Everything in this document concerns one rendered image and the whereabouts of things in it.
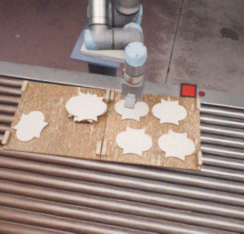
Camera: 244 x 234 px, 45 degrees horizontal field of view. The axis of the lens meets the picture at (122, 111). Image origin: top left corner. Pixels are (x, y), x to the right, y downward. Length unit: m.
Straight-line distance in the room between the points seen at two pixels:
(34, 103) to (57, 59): 1.45
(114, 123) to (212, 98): 0.49
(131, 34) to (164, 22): 2.06
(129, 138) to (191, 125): 0.28
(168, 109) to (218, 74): 1.51
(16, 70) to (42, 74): 0.14
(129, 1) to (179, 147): 0.69
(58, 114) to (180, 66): 1.65
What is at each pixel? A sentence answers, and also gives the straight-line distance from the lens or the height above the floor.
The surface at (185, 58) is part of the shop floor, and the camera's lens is 2.85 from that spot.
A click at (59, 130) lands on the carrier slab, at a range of 1.31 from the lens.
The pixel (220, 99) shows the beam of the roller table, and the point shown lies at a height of 0.91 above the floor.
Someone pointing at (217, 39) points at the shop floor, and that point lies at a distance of 3.11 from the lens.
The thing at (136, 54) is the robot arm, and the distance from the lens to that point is 1.02.
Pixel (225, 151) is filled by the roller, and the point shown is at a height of 0.92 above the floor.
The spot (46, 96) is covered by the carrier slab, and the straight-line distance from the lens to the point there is 1.42.
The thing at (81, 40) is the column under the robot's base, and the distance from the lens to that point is 1.71.
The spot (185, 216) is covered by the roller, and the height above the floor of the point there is 0.92.
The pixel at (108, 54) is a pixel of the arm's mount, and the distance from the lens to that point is 1.59.
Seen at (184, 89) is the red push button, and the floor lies 0.93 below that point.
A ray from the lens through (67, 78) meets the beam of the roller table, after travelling 1.49.
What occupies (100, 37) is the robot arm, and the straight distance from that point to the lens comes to 1.10.
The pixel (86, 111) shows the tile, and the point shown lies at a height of 0.99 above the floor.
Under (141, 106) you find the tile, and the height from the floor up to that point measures 0.95.
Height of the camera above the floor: 2.07
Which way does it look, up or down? 58 degrees down
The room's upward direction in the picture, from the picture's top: 1 degrees clockwise
